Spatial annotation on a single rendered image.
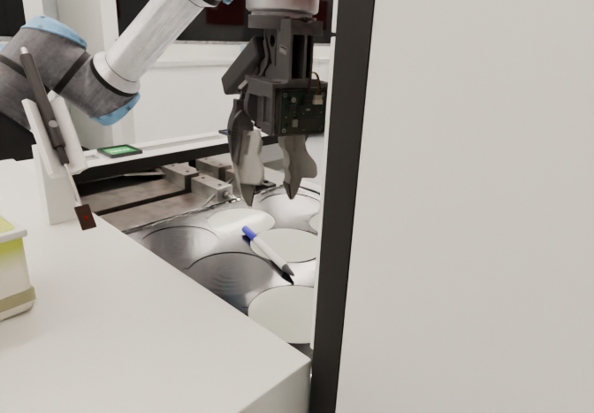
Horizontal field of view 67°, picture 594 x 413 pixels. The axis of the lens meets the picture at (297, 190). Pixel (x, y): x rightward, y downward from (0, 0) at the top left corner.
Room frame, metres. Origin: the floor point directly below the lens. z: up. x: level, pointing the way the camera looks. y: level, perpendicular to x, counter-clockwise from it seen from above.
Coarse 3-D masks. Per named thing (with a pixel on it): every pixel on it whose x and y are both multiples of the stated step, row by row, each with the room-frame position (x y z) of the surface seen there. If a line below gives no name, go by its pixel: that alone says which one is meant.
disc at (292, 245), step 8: (264, 232) 0.58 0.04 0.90; (272, 232) 0.58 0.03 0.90; (280, 232) 0.58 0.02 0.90; (288, 232) 0.59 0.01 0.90; (296, 232) 0.59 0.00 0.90; (304, 232) 0.59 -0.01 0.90; (264, 240) 0.55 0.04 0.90; (272, 240) 0.56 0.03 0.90; (280, 240) 0.56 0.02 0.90; (288, 240) 0.56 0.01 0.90; (296, 240) 0.56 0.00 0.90; (304, 240) 0.56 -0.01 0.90; (312, 240) 0.56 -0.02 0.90; (256, 248) 0.53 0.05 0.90; (272, 248) 0.53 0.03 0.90; (280, 248) 0.53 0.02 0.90; (288, 248) 0.54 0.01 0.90; (296, 248) 0.54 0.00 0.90; (304, 248) 0.54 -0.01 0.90; (312, 248) 0.54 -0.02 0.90; (264, 256) 0.51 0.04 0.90; (280, 256) 0.51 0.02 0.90; (288, 256) 0.51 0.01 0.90; (296, 256) 0.51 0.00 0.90; (304, 256) 0.51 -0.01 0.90; (312, 256) 0.51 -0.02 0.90
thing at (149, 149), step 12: (216, 132) 0.95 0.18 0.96; (132, 144) 0.81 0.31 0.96; (144, 144) 0.81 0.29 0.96; (156, 144) 0.82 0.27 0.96; (168, 144) 0.83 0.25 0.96; (180, 144) 0.84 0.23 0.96; (192, 144) 0.83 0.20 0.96; (204, 144) 0.83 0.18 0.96; (216, 144) 0.84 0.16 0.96; (96, 156) 0.72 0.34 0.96; (132, 156) 0.73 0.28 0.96; (144, 156) 0.73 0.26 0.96
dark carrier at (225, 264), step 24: (192, 216) 0.63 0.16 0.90; (288, 216) 0.65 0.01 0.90; (312, 216) 0.65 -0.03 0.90; (144, 240) 0.54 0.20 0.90; (168, 240) 0.54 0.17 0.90; (192, 240) 0.55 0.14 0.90; (216, 240) 0.55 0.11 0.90; (240, 240) 0.55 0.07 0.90; (192, 264) 0.48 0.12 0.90; (216, 264) 0.48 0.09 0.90; (240, 264) 0.49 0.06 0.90; (264, 264) 0.49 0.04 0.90; (288, 264) 0.49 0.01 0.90; (312, 264) 0.49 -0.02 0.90; (216, 288) 0.43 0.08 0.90; (240, 288) 0.43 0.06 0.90; (264, 288) 0.43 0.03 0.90; (312, 360) 0.32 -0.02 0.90
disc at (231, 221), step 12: (216, 216) 0.63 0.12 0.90; (228, 216) 0.63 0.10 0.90; (240, 216) 0.64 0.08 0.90; (252, 216) 0.64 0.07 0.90; (264, 216) 0.64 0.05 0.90; (216, 228) 0.59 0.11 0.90; (228, 228) 0.59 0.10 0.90; (240, 228) 0.59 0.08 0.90; (252, 228) 0.59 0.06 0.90; (264, 228) 0.60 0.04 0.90
